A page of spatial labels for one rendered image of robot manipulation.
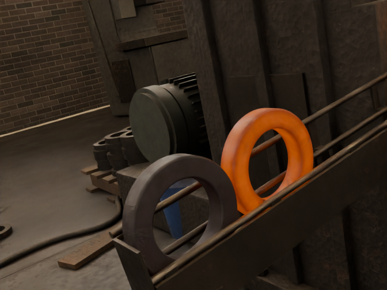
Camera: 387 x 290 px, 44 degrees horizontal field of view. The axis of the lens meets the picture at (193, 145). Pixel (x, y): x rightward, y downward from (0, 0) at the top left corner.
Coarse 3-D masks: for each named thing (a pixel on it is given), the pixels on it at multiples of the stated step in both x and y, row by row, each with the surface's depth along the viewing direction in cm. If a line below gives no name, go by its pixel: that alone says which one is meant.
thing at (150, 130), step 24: (192, 72) 224; (144, 96) 209; (168, 96) 205; (192, 96) 210; (144, 120) 216; (168, 120) 202; (192, 120) 207; (144, 144) 223; (168, 144) 204; (192, 144) 211; (144, 168) 245; (120, 192) 251; (192, 192) 195; (192, 216) 197; (192, 240) 203
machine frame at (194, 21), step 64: (192, 0) 145; (256, 0) 126; (320, 0) 111; (384, 0) 103; (256, 64) 131; (320, 64) 113; (384, 64) 104; (320, 128) 119; (384, 192) 113; (320, 256) 138; (384, 256) 119
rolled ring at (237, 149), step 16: (256, 112) 75; (272, 112) 75; (288, 112) 77; (240, 128) 73; (256, 128) 73; (272, 128) 76; (288, 128) 77; (304, 128) 80; (240, 144) 72; (288, 144) 81; (304, 144) 80; (224, 160) 73; (240, 160) 72; (288, 160) 83; (304, 160) 80; (240, 176) 72; (288, 176) 82; (240, 192) 72; (240, 208) 75
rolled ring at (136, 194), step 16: (160, 160) 66; (176, 160) 65; (192, 160) 67; (208, 160) 69; (144, 176) 64; (160, 176) 64; (176, 176) 65; (192, 176) 67; (208, 176) 69; (224, 176) 70; (144, 192) 63; (160, 192) 64; (208, 192) 72; (224, 192) 71; (128, 208) 63; (144, 208) 63; (224, 208) 71; (128, 224) 63; (144, 224) 63; (208, 224) 73; (224, 224) 71; (128, 240) 63; (144, 240) 63; (144, 256) 63; (160, 256) 65; (176, 256) 69
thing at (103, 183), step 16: (128, 128) 315; (96, 144) 298; (112, 144) 274; (128, 144) 252; (96, 160) 299; (112, 160) 277; (128, 160) 259; (144, 160) 255; (96, 176) 289; (112, 176) 281; (112, 192) 288
